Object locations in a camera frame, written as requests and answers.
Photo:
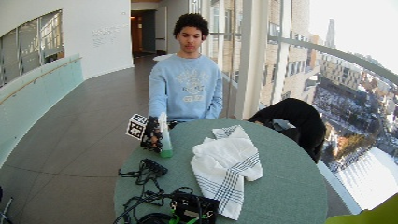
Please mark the white checked kitchen towel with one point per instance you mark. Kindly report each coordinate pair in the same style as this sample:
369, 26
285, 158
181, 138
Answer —
226, 166

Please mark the green chair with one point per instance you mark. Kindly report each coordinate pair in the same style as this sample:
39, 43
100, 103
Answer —
366, 214

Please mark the black jacket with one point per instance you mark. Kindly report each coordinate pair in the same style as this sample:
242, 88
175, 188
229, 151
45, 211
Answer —
296, 124

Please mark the clear bottle with green liquid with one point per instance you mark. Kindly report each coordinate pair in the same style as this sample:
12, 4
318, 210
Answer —
165, 140

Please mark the white marker cube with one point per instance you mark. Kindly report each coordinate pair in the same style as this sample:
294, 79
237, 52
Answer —
136, 126

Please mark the black glove device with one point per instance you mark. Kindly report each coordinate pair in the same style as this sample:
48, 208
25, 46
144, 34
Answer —
152, 166

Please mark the person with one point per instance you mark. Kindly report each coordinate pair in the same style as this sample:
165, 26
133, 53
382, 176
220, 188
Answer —
185, 77

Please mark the wooden handrail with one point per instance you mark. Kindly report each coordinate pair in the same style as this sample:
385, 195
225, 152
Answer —
37, 79

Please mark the black electronics box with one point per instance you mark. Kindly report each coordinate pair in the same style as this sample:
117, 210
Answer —
193, 208

